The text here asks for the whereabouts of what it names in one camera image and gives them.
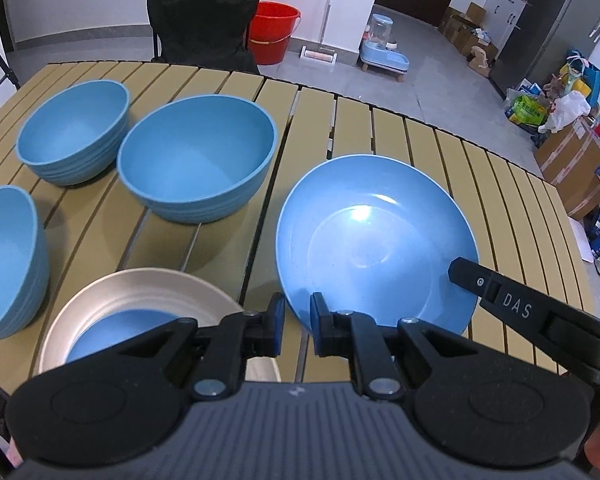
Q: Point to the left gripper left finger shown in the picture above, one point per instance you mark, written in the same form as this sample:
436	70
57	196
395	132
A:
238	338

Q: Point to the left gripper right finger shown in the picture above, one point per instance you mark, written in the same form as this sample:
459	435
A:
368	348

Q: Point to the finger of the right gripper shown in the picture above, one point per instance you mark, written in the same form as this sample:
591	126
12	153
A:
569	336

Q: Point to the cream plate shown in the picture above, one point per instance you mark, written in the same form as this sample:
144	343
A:
148	288

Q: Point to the blue shallow dish back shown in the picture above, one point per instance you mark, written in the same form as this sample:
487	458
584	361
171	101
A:
376	236

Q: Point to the blue shallow dish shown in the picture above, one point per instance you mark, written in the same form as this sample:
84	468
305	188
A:
376	236
115	328

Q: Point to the blue bowl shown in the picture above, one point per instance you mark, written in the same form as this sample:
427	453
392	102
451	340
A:
75	135
198	159
24	260

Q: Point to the large cardboard box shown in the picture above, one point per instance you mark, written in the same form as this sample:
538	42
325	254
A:
568	160

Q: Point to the white plastic bag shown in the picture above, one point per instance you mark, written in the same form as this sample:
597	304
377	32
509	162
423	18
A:
566	110

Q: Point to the green snack bag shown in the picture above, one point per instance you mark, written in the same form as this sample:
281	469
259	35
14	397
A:
526	111

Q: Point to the white mop pole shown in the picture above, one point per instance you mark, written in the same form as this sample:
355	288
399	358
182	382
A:
321	53

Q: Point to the blue pet water feeder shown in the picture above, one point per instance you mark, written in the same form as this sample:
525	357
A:
377	51

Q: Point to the red bucket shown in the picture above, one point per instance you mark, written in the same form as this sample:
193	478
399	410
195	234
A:
270	31

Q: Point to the black folding chair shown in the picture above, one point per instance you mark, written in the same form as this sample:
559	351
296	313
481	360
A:
203	33

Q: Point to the cardboard boxes by door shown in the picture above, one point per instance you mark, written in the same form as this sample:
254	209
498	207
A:
465	32

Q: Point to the dark grey refrigerator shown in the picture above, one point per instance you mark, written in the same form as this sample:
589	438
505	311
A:
545	33

